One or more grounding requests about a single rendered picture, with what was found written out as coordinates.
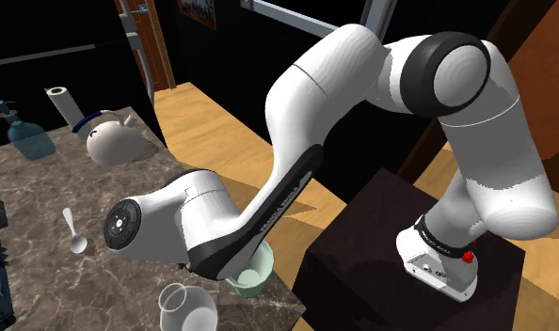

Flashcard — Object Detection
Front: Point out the brown wooden door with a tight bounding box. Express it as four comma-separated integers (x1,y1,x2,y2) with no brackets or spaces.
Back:
113,0,177,92

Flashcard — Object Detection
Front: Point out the white kettle with blue handle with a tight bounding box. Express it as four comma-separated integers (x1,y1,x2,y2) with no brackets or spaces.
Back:
71,109,148,167

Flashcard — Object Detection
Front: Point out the framed wall picture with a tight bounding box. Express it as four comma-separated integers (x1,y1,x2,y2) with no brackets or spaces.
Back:
177,0,217,31

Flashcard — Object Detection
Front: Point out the white spoon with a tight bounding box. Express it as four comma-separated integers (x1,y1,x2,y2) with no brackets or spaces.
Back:
61,207,88,255

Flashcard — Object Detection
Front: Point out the pale green cup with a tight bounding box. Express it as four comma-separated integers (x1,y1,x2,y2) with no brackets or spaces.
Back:
224,240,276,299

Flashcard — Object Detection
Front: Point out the white paper towel roll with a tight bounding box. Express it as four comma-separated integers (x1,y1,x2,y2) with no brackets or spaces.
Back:
45,86,87,133

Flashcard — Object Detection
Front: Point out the dark robot stand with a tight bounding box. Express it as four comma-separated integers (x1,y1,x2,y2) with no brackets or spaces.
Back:
291,167,526,331

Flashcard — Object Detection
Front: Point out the black refrigerator with grey handle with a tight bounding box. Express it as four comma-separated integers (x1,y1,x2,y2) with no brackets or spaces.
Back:
0,0,168,151

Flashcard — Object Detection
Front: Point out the blue soap dispenser bottle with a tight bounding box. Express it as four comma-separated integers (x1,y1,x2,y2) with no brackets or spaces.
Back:
0,100,57,162

